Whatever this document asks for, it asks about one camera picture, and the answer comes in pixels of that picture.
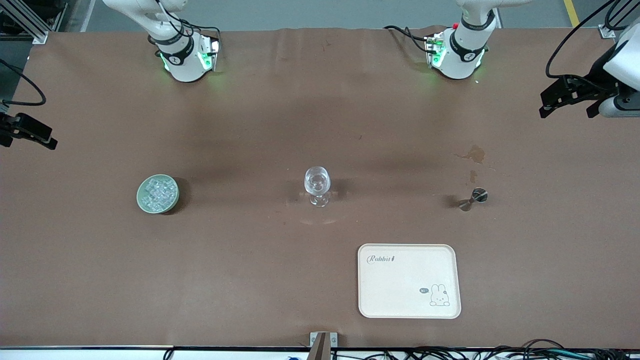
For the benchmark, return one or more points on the green round bowl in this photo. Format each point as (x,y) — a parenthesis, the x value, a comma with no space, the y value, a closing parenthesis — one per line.
(142,202)

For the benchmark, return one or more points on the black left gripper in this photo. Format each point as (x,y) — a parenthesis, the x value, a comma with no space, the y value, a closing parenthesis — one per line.
(593,85)

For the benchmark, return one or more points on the metal table edge bracket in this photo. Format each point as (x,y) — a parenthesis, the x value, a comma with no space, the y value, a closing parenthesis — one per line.
(322,342)

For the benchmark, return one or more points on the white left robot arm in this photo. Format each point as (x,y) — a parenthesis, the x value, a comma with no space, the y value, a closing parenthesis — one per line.
(465,50)

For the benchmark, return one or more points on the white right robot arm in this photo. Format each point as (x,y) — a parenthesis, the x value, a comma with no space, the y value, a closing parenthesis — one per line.
(182,65)

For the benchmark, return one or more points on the aluminium frame profile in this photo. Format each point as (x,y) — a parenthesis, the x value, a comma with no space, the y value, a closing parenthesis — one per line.
(27,22)
(606,32)

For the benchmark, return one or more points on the cream rabbit print tray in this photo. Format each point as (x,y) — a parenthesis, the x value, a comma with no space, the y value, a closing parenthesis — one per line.
(395,295)

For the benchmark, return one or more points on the pile of clear ice cubes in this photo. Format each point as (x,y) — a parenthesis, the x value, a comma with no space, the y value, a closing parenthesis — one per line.
(159,192)

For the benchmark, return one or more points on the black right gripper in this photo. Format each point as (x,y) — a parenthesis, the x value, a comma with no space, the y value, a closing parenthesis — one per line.
(11,126)

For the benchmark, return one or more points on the brown table mat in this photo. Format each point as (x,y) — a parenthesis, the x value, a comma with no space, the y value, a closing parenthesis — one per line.
(250,125)

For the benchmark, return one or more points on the grey arm base connector box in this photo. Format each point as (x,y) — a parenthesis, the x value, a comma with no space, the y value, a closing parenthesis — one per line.
(434,47)
(214,50)

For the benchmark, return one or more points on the steel double jigger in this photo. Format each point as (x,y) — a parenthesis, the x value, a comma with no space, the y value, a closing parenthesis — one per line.
(479,196)

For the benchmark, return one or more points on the clear wine glass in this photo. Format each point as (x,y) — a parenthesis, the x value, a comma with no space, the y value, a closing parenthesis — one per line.
(317,182)

